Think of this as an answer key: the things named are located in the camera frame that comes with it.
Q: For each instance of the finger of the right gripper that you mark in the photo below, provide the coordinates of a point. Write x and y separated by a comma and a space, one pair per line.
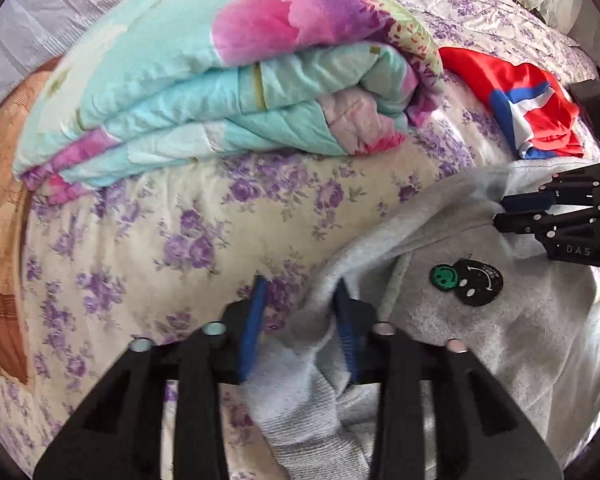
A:
573, 230
569, 193

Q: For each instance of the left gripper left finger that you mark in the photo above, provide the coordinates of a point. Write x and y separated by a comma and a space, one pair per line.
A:
116, 431

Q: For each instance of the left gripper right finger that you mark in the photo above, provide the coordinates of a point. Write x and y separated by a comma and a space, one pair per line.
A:
479, 430

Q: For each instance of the grey sweatpants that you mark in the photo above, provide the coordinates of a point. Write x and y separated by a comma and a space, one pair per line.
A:
439, 270

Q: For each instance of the folded red shorts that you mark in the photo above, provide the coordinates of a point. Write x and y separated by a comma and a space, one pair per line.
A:
533, 112

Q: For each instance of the folded floral turquoise quilt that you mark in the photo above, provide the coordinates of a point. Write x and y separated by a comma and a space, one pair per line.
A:
157, 83

